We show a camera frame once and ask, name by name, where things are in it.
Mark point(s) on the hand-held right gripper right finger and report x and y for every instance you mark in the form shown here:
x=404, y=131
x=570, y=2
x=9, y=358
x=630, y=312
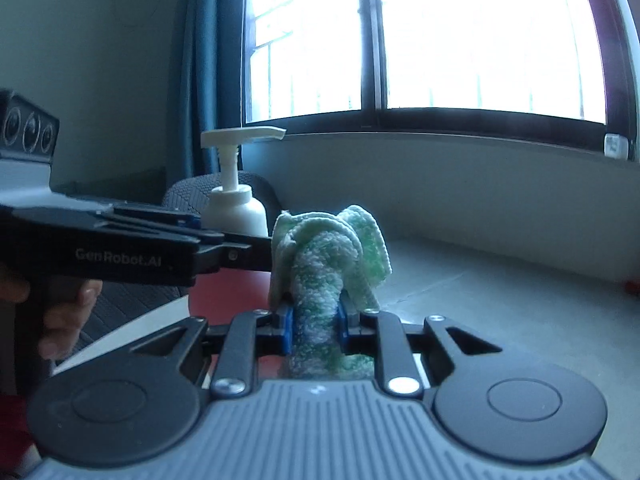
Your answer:
x=343, y=330

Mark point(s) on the person's left hand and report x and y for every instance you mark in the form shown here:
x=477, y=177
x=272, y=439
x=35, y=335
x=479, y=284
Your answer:
x=67, y=320

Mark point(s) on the dark framed window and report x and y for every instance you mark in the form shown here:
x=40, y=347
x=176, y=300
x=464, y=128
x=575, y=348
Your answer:
x=372, y=35

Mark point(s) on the dark mesh chair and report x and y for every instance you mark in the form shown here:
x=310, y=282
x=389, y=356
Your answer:
x=190, y=195

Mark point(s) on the pink pump bottle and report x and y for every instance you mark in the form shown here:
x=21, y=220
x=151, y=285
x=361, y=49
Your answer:
x=235, y=210

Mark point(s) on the small white box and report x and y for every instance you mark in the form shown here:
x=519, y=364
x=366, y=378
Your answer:
x=616, y=146

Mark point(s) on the blue curtain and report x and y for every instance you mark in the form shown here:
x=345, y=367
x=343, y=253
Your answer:
x=210, y=60

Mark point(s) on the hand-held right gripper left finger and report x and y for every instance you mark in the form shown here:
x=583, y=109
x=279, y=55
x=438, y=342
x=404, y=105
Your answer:
x=285, y=331

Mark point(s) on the green and white cloth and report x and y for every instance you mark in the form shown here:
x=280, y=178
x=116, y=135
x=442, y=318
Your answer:
x=320, y=270

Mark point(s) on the person's red clothing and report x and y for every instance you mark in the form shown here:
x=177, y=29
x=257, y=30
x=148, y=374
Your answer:
x=15, y=435

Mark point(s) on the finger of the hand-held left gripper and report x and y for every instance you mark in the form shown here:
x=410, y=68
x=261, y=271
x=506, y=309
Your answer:
x=235, y=256
x=170, y=216

